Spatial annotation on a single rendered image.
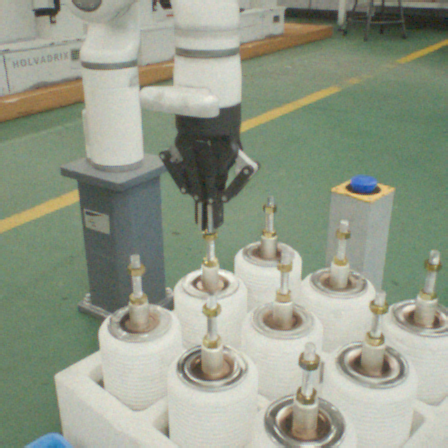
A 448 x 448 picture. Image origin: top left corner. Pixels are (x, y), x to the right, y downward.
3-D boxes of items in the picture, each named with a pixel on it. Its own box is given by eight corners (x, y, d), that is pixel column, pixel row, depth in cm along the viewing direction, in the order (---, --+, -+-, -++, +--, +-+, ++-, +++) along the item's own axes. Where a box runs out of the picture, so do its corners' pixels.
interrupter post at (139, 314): (136, 318, 71) (134, 294, 69) (154, 322, 70) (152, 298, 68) (125, 329, 69) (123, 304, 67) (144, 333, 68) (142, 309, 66)
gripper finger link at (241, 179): (246, 164, 66) (214, 193, 69) (256, 177, 65) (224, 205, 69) (256, 157, 68) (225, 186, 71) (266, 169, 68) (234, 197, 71)
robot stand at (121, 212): (76, 310, 117) (58, 166, 104) (127, 279, 128) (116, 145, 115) (131, 335, 109) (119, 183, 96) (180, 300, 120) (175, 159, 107)
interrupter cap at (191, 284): (194, 268, 81) (194, 264, 81) (246, 277, 79) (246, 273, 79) (172, 296, 75) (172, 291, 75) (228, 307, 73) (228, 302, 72)
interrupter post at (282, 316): (287, 315, 71) (288, 292, 70) (295, 326, 69) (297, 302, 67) (269, 319, 70) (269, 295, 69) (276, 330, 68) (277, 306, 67)
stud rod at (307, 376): (313, 413, 54) (318, 345, 50) (305, 418, 53) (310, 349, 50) (305, 407, 54) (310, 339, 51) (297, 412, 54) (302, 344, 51)
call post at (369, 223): (316, 355, 104) (329, 190, 90) (338, 338, 109) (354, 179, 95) (351, 373, 100) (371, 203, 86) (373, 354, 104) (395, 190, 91)
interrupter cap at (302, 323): (298, 301, 74) (298, 296, 74) (325, 335, 67) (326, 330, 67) (241, 311, 72) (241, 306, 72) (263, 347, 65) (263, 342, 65)
